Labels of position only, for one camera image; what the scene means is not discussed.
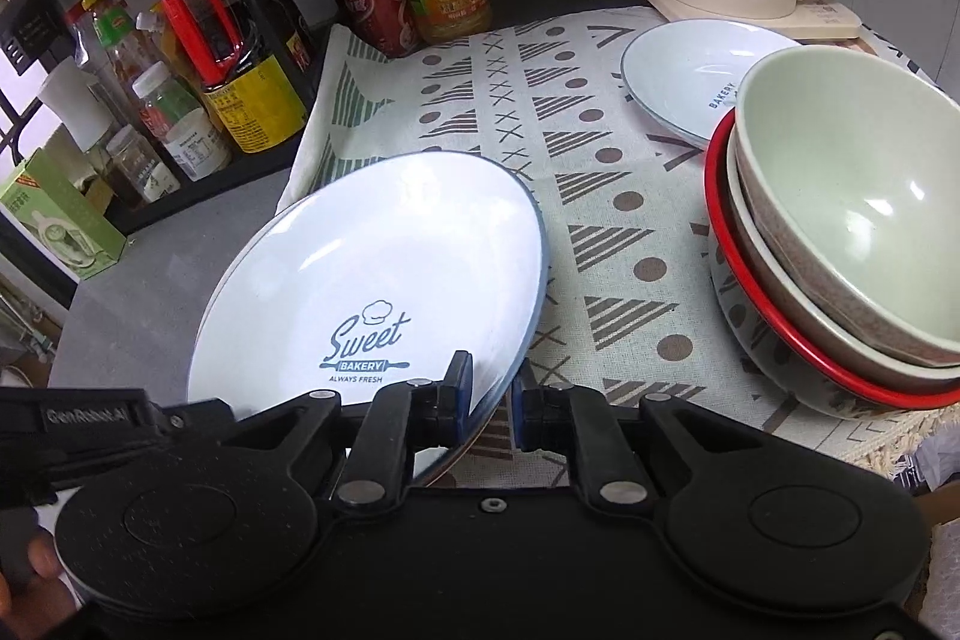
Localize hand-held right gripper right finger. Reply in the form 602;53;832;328
511;361;752;510

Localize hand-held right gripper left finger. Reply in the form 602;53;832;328
236;350;476;510

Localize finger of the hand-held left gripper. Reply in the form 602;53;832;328
154;398;237;444

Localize white plate with script print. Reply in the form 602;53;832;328
186;152;547;487

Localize red and black bowl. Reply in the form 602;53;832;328
703;111;960;422

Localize pale green bowl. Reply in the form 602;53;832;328
724;145;960;395
733;45;960;367

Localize white plate with small print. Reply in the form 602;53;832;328
621;19;807;150

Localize person's left hand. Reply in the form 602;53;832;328
0;520;62;618

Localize green carton box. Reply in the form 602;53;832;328
0;149;127;283

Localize small glass jar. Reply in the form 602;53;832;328
105;124;181;202

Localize patterned fringed cloth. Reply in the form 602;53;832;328
274;2;960;491

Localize small white jar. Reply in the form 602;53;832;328
161;107;233;182

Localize white cap green label bottle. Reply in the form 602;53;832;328
131;61;203;146

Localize tall white cap bottle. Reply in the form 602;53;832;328
34;61;113;161

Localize red drink can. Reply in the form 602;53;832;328
337;0;421;58

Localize yellow cap sauce bottle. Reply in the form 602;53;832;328
79;0;162;86

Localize black metal rack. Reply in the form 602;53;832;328
0;0;331;221

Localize cream kettle base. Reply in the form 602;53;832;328
637;0;863;41

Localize oil bottle with red handle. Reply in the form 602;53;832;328
154;0;308;155

